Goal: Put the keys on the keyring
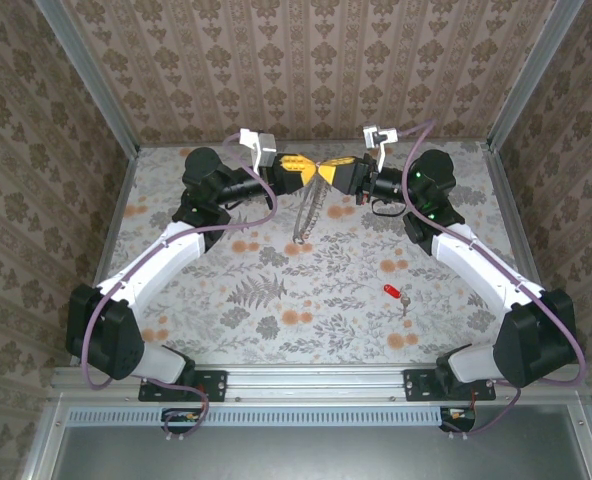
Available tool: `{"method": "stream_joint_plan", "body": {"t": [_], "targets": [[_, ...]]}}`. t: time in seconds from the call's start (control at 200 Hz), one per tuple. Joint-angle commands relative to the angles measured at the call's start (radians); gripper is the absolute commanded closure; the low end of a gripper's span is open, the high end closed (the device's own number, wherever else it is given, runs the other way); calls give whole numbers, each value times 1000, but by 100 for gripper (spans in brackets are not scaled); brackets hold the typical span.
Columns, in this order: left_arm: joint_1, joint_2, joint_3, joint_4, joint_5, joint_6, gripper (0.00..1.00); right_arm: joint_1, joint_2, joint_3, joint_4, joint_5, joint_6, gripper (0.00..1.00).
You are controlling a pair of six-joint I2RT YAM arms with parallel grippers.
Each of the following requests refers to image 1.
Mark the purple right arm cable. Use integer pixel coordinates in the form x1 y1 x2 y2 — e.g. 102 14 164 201
397 118 590 441

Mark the aluminium mounting rail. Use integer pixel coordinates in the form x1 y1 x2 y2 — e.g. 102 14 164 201
50 364 587 405

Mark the grey metal sheet panel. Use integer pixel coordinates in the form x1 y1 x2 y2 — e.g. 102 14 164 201
25 404 592 480

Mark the aluminium frame post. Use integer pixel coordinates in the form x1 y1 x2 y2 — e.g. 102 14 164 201
32 0 142 155
485 0 587 154

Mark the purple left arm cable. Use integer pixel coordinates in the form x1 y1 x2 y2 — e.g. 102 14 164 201
78 132 277 444

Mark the grey patterned lanyard strap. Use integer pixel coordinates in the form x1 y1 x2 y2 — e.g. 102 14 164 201
290 169 330 256

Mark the aluminium side rail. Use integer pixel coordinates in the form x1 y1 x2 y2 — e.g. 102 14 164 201
480 142 567 366
70 147 142 369

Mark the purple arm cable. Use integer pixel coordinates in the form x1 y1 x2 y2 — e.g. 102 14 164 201
397 118 590 441
78 132 277 444

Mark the black connector with wires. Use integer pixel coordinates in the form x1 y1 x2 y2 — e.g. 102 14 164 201
438 405 477 434
161 407 203 435

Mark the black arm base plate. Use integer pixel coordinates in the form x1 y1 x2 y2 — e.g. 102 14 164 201
402 368 497 403
138 368 228 403

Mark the floral patterned table cover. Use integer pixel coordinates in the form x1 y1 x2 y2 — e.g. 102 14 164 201
83 141 547 366

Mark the thin aluminium back rail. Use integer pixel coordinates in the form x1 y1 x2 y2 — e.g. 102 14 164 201
138 139 490 149

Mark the grey slotted cable duct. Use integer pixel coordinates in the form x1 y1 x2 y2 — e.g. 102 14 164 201
68 407 470 429

